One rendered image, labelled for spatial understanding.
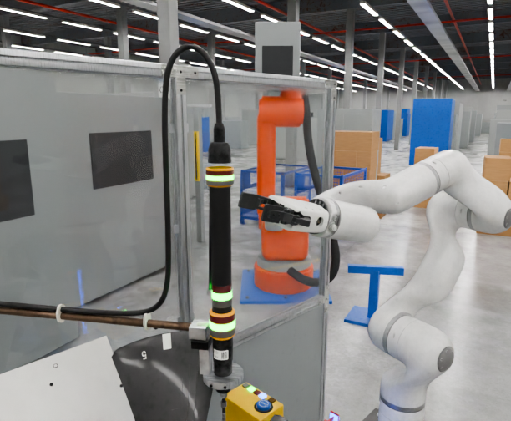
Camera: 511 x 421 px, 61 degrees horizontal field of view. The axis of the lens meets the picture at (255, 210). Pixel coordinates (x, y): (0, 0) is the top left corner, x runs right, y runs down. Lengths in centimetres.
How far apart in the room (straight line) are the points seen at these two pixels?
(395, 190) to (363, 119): 1013
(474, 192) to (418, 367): 46
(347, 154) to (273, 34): 452
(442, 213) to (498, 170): 673
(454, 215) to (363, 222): 39
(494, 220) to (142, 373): 91
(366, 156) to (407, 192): 753
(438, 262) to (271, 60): 351
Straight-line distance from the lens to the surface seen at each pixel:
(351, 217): 95
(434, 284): 125
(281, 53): 452
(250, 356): 199
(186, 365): 94
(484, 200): 124
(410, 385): 125
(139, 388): 96
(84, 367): 114
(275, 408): 137
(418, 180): 109
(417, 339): 120
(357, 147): 858
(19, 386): 111
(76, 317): 86
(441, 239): 128
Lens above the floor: 189
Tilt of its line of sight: 12 degrees down
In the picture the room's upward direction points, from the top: straight up
